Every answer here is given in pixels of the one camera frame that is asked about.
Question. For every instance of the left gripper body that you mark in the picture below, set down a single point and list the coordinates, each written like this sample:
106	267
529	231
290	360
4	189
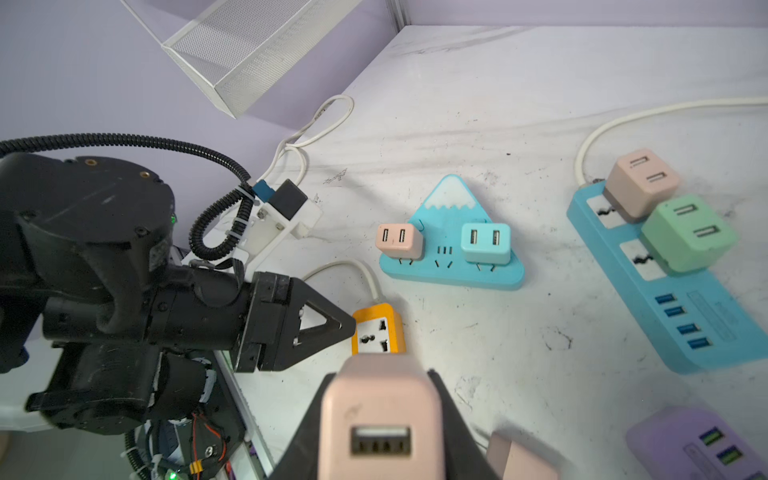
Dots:
266	341

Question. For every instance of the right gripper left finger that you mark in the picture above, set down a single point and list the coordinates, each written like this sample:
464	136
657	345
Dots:
300	460

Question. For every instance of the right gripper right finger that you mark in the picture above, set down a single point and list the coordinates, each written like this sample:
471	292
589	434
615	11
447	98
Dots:
463	458

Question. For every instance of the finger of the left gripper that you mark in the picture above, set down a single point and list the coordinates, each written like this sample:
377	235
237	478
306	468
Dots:
322	323

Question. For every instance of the orange power strip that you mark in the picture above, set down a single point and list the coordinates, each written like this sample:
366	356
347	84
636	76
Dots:
379	329

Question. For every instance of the teal mountain-shaped power strip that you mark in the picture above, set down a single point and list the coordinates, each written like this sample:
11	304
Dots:
440	218

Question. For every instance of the mint charger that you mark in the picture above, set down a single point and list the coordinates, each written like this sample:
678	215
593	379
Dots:
486	243

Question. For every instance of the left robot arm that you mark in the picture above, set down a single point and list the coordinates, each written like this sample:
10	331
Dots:
85	251

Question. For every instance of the pink charger on mountain strip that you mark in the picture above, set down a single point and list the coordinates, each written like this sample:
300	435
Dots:
400	241

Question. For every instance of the purple power strip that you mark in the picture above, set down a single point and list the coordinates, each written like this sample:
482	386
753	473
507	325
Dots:
692	443

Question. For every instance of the teal long power strip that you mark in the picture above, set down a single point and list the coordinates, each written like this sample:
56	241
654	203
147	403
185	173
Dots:
691	320

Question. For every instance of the lower white mesh shelf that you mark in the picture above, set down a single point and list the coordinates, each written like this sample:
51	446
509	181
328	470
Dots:
235	51

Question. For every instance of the green charger on teal strip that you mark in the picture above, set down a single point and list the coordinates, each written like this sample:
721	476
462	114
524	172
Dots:
685	234

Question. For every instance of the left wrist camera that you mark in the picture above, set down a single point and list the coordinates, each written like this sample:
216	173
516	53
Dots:
275	215

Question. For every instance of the aluminium frame rails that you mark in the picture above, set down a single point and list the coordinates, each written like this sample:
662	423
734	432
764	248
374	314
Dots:
398	12

